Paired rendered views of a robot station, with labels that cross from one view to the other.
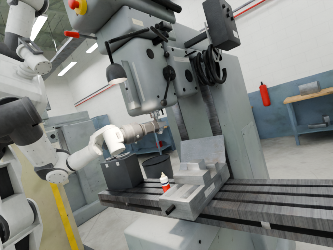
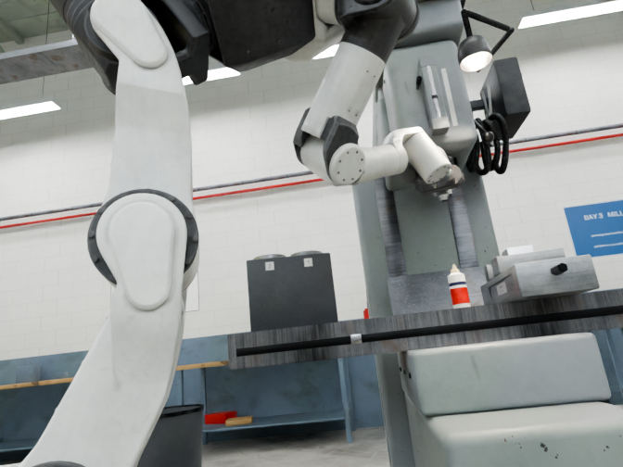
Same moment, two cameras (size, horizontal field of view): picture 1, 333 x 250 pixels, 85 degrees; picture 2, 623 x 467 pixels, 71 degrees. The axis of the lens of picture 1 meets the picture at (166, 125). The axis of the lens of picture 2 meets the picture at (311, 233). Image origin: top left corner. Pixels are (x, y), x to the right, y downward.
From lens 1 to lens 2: 1.06 m
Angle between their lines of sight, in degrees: 38
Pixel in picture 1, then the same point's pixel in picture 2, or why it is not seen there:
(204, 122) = (445, 243)
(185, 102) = (410, 204)
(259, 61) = not seen: hidden behind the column
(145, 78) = (464, 94)
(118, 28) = (439, 16)
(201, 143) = (438, 280)
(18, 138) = (387, 34)
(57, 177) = (352, 163)
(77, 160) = (375, 157)
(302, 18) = not seen: hidden behind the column
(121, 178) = (307, 298)
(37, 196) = not seen: outside the picture
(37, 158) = (360, 100)
